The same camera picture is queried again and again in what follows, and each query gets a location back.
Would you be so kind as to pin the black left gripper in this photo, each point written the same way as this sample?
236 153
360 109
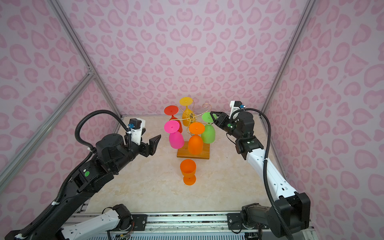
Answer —
152 146

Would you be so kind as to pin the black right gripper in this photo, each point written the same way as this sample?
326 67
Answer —
222 115

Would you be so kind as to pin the green wine glass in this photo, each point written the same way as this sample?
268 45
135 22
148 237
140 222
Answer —
209 135

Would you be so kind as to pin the orange wine glass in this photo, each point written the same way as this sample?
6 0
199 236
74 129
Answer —
195 145
188 168

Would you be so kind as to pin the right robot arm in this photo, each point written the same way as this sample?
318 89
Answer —
289 212

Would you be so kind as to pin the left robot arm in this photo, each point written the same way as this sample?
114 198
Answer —
88 178

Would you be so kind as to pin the pink wine glass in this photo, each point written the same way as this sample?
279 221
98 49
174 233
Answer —
176 138

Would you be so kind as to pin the yellow wine glass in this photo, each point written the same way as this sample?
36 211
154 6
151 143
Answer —
188 114

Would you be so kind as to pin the wooden rack base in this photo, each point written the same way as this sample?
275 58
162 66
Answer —
185 154

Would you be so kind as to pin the red wine glass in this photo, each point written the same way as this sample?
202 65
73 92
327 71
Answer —
171 111

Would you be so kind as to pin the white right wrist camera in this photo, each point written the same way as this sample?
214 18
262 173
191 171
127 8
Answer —
236 107

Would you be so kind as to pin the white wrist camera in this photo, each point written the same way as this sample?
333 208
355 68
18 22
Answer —
137 128
236 107

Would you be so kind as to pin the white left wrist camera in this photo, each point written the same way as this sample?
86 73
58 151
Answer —
137 128

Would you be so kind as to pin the gold wire glass rack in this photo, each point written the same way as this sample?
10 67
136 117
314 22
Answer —
197 117

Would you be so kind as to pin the aluminium frame post back right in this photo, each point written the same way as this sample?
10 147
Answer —
289 52

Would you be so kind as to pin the aluminium frame post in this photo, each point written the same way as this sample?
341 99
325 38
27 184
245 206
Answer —
289 52
80 48

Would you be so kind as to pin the aluminium frame left horizontal bar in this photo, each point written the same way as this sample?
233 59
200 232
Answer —
19 160

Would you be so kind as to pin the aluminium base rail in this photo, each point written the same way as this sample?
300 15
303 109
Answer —
164 226

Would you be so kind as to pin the aluminium frame post back left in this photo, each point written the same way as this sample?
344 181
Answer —
80 48

